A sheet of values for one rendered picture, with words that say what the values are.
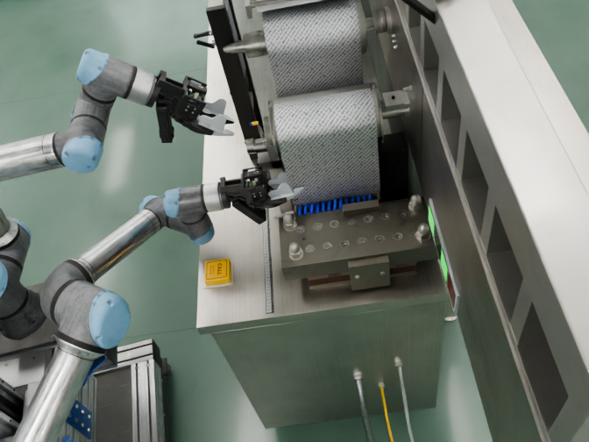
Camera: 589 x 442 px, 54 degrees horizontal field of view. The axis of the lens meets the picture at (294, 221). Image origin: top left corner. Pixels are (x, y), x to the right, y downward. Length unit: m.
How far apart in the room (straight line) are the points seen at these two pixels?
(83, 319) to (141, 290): 1.51
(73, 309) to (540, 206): 1.00
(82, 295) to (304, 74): 0.78
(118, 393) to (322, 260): 1.20
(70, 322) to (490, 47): 1.00
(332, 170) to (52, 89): 3.07
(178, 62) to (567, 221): 3.53
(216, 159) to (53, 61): 2.78
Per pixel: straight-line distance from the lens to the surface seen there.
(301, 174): 1.47
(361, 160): 1.46
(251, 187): 1.45
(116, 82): 1.31
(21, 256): 1.84
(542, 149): 0.80
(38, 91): 4.34
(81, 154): 1.26
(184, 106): 1.33
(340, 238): 1.47
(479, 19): 1.01
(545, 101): 1.20
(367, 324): 1.61
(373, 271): 1.46
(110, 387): 2.41
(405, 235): 1.47
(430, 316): 1.62
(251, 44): 1.56
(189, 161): 3.30
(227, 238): 1.70
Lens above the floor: 2.21
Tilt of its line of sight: 51 degrees down
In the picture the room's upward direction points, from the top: 14 degrees counter-clockwise
